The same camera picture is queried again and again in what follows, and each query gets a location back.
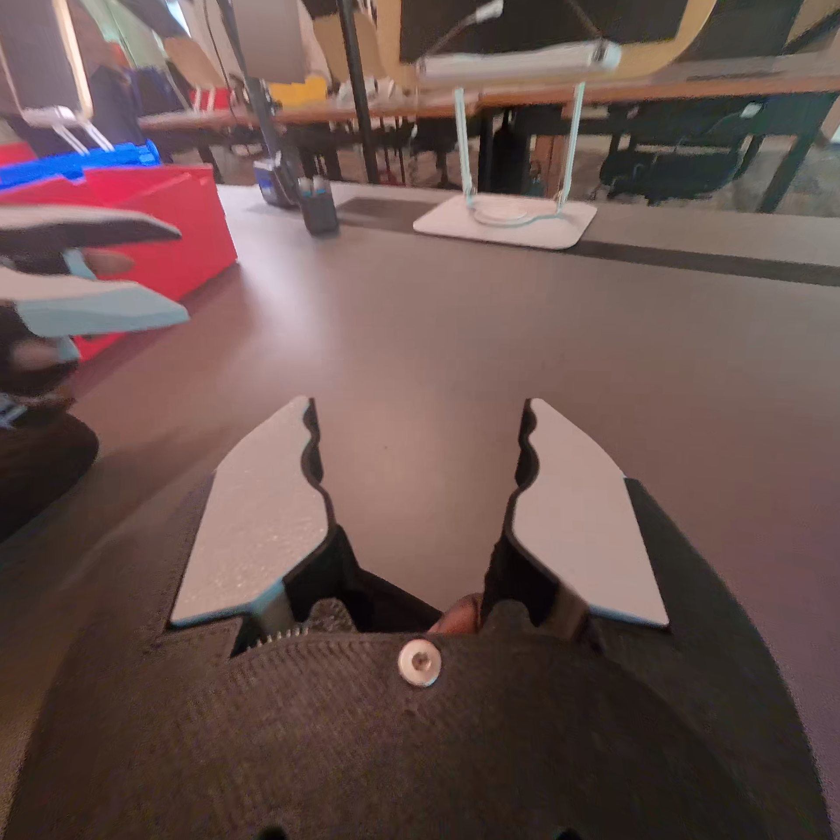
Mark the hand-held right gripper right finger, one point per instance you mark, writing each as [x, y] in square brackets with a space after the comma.
[584, 525]

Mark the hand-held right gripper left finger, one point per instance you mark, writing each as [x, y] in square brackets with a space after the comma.
[256, 518]

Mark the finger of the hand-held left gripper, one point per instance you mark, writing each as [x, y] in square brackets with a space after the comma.
[79, 229]
[98, 312]

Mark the red plastic bin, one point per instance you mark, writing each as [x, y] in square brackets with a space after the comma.
[164, 216]

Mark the person's left hand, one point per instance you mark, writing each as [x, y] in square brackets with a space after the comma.
[36, 354]

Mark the person's right hand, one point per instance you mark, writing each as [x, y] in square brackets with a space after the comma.
[459, 617]

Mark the blue plastic bin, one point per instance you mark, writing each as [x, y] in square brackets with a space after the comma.
[98, 164]

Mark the black cushion pad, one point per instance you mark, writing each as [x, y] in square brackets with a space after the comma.
[46, 472]

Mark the red tray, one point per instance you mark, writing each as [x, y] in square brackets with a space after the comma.
[210, 100]

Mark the small grey device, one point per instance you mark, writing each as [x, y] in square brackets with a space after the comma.
[272, 184]

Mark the black tripod pole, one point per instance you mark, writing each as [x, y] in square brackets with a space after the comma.
[256, 98]
[359, 98]

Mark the black pen cup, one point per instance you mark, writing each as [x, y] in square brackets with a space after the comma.
[319, 213]

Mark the yellow plastic bin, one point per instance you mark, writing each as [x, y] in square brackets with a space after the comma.
[298, 92]

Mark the black office chair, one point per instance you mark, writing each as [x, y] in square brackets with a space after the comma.
[682, 151]

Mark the wooden background desk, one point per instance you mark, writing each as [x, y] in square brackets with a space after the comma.
[722, 85]

